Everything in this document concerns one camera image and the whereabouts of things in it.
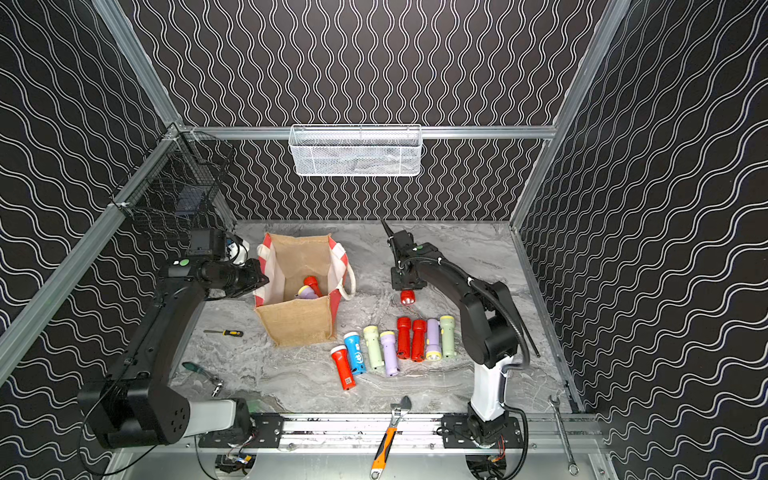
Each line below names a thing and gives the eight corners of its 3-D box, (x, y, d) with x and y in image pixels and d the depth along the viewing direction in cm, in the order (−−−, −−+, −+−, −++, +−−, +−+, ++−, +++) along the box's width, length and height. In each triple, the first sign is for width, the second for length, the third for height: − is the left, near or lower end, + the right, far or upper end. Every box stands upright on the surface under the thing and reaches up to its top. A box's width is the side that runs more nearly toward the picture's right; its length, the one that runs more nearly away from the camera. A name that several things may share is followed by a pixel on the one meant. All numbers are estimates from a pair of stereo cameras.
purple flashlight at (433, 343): (426, 360, 88) (427, 355, 85) (425, 323, 96) (427, 318, 93) (439, 361, 88) (441, 356, 85) (438, 324, 96) (439, 318, 92)
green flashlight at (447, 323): (439, 357, 89) (441, 353, 86) (440, 319, 96) (442, 314, 94) (452, 359, 88) (454, 354, 85) (452, 321, 96) (454, 316, 93)
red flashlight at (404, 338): (396, 359, 88) (396, 355, 86) (397, 321, 95) (397, 316, 93) (409, 359, 88) (410, 356, 85) (409, 321, 95) (410, 317, 93)
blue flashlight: (352, 376, 84) (351, 373, 82) (344, 338, 92) (343, 334, 89) (367, 372, 85) (366, 368, 83) (358, 334, 92) (357, 330, 90)
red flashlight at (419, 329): (410, 362, 88) (411, 357, 85) (412, 323, 96) (413, 318, 93) (425, 363, 88) (426, 359, 85) (425, 324, 95) (426, 319, 93)
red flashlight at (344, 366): (344, 392, 82) (342, 388, 79) (331, 355, 89) (329, 349, 86) (359, 385, 84) (358, 380, 80) (346, 348, 90) (344, 343, 87)
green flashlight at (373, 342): (372, 371, 86) (372, 367, 83) (363, 331, 94) (363, 326, 91) (387, 368, 87) (387, 363, 84) (377, 328, 94) (377, 323, 92)
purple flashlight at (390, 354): (385, 377, 85) (385, 373, 82) (380, 336, 93) (380, 332, 90) (400, 375, 85) (400, 371, 83) (393, 335, 93) (393, 330, 90)
